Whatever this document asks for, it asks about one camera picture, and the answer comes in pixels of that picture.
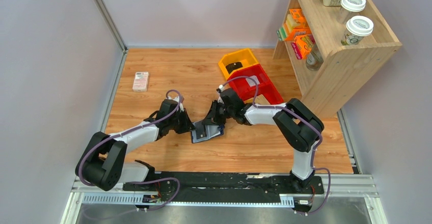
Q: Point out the navy blue card holder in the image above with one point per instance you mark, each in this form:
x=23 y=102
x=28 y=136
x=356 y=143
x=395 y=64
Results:
x=205 y=132

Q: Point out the wooden shelf unit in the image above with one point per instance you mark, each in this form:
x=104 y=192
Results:
x=345 y=69

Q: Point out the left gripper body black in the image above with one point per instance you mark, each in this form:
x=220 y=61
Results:
x=184 y=121

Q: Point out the red plastic bin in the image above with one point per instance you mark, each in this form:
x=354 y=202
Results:
x=270 y=96
x=241 y=75

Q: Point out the red plastic bin middle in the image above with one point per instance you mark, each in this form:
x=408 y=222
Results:
x=241 y=75

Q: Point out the green orange boxes on shelf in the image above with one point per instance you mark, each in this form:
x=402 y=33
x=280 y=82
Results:
x=295 y=25

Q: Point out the grey card in bin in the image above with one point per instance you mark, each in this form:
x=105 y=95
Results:
x=252 y=81

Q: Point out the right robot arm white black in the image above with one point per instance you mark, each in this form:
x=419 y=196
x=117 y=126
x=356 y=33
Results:
x=298 y=124

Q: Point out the gold credit cards in bin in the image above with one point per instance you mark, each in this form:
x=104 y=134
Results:
x=260 y=100

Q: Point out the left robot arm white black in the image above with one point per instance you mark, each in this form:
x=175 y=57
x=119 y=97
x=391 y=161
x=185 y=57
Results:
x=102 y=161

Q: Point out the orange snack box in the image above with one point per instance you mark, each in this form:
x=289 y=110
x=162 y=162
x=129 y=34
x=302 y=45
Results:
x=302 y=46

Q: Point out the paper cup white lid front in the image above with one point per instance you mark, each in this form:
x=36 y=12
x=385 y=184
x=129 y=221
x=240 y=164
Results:
x=357 y=28

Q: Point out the paper cup white lid rear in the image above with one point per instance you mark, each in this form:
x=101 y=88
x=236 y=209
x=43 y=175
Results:
x=349 y=8

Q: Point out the paper cup white lid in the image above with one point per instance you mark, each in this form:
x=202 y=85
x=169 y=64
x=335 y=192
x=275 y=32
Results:
x=349 y=8
x=357 y=28

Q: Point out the yellow plastic bin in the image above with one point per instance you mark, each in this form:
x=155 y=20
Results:
x=245 y=56

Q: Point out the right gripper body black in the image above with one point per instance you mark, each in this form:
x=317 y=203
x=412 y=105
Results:
x=215 y=112

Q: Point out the white red small box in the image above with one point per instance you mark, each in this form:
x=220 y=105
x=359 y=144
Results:
x=141 y=81

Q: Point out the aluminium rail frame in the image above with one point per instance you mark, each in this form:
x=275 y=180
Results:
x=349 y=198

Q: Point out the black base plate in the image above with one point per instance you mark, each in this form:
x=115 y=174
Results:
x=230 y=188

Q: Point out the red plastic bin front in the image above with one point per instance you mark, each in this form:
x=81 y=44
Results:
x=270 y=96

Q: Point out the black item in yellow bin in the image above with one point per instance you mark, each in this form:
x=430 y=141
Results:
x=233 y=66

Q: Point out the glass bottle on shelf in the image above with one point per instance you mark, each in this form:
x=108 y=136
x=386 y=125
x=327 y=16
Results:
x=314 y=59

